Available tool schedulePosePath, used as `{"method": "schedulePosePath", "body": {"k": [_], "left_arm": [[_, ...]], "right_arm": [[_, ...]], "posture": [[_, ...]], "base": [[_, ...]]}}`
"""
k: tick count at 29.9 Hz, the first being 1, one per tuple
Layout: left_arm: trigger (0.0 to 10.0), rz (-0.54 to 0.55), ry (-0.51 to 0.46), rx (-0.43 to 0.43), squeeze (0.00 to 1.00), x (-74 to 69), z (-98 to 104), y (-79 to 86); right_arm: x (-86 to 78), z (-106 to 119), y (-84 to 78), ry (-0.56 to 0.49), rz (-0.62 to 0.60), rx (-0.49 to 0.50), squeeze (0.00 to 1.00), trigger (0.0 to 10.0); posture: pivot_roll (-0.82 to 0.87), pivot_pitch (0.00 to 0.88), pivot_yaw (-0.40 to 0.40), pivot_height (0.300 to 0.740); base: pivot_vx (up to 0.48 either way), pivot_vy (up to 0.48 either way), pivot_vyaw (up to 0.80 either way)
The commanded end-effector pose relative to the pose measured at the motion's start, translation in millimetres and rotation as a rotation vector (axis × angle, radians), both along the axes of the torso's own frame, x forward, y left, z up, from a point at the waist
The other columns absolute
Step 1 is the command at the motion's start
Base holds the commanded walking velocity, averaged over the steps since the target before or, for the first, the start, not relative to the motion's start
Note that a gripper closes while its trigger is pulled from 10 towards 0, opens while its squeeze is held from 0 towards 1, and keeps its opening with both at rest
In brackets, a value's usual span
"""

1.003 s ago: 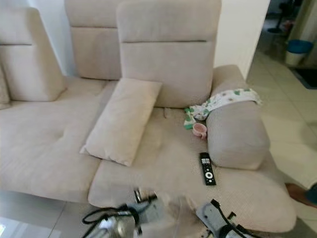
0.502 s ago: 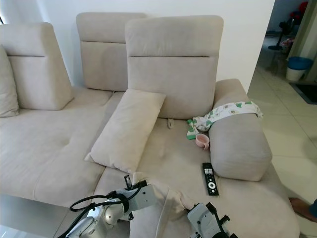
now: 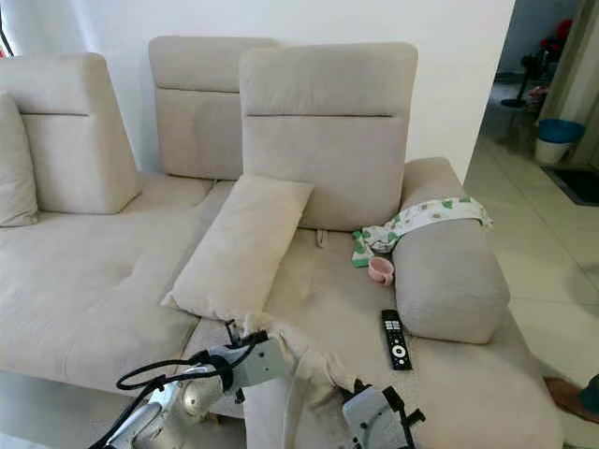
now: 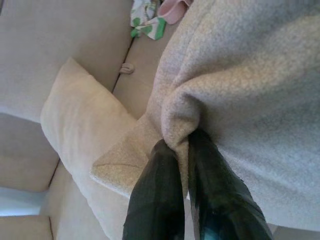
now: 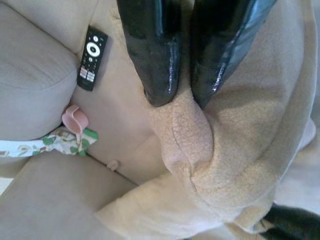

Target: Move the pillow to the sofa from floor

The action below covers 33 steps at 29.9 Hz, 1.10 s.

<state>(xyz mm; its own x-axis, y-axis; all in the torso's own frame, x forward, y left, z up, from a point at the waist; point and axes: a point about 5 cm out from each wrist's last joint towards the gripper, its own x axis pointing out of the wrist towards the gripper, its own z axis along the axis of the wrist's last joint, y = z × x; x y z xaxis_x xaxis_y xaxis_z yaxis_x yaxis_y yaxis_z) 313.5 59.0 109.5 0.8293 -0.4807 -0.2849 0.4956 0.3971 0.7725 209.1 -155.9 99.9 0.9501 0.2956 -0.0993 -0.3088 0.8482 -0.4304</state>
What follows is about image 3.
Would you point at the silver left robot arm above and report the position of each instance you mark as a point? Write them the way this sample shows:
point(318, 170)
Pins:
point(173, 407)

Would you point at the beige sofa pillow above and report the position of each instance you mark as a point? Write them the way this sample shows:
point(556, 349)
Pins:
point(16, 164)
point(239, 248)

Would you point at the beige fabric sofa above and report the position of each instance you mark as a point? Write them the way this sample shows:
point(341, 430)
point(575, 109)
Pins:
point(84, 299)

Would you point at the beige sofa backrest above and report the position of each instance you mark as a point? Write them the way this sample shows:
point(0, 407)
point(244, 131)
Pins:
point(197, 117)
point(70, 150)
point(328, 145)

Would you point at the dark floor mat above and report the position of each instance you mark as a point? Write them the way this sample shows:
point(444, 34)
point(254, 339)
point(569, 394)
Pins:
point(576, 184)

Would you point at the black floor lamp stand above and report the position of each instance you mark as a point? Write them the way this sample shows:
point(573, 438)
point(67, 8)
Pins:
point(5, 42)

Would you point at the black remote control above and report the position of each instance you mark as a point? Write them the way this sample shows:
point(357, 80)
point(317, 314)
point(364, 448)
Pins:
point(397, 340)

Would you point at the pink cup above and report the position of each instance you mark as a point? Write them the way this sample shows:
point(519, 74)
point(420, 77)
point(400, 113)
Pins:
point(382, 271)

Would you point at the white green patterned cloth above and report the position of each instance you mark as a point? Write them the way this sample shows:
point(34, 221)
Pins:
point(426, 215)

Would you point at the person's bare foot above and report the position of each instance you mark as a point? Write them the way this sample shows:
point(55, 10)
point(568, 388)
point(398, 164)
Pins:
point(571, 398)

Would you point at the white bucket with blue lid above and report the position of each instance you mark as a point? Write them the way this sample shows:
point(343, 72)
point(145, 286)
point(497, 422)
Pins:
point(560, 140)

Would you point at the black standing fan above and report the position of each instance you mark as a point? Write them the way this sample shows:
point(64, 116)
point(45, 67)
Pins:
point(529, 82)

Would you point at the beige doorway curtain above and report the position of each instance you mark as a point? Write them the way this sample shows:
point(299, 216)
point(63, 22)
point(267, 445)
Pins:
point(578, 70)

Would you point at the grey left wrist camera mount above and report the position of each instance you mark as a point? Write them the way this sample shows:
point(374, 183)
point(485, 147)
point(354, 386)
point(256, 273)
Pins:
point(257, 365)

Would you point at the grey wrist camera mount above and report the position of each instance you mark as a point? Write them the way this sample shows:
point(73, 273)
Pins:
point(257, 365)
point(376, 423)

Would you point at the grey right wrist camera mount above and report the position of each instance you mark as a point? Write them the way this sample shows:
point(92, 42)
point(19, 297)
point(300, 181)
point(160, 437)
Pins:
point(376, 423)

